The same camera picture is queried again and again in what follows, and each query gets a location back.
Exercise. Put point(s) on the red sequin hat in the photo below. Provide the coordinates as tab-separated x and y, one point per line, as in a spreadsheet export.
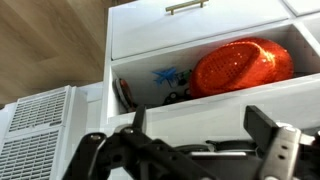
240	68

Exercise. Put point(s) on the blue toy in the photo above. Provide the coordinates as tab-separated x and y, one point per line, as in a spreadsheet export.
165	76

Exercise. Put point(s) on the red and black disc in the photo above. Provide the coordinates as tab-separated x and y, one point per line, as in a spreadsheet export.
126	95

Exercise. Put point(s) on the white tv stand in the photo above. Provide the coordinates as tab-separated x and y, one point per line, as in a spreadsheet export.
200	33

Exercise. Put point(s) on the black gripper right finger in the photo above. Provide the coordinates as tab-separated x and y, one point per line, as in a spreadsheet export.
286	153

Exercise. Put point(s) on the white vented appliance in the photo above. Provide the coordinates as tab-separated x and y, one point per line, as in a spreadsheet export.
36	133

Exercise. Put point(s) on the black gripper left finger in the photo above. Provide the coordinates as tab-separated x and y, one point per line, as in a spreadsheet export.
133	156

